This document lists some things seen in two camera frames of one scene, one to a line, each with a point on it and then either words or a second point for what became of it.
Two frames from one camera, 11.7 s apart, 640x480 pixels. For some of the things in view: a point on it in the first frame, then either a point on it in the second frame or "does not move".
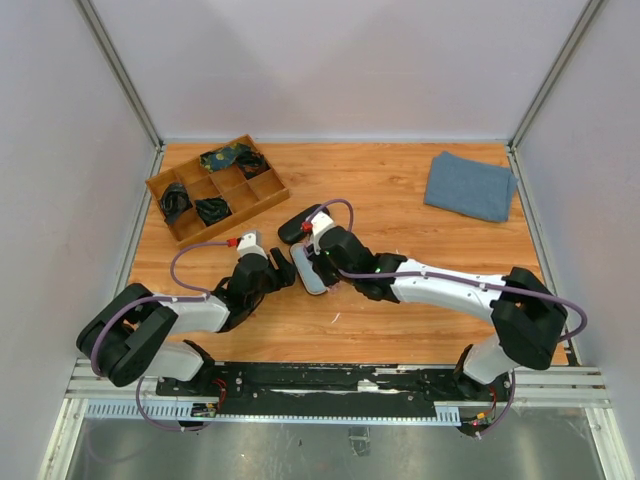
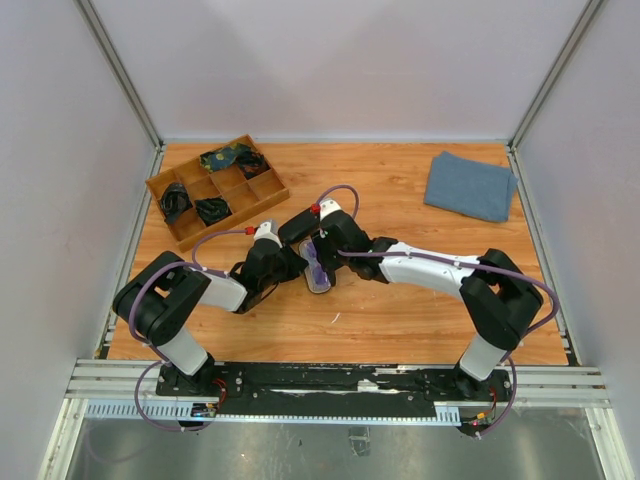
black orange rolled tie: x=252 y=163 does not move
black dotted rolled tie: x=213 y=209 does not move
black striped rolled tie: x=175 y=200 does not move
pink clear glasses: x=335 y=286 → x=315 y=274
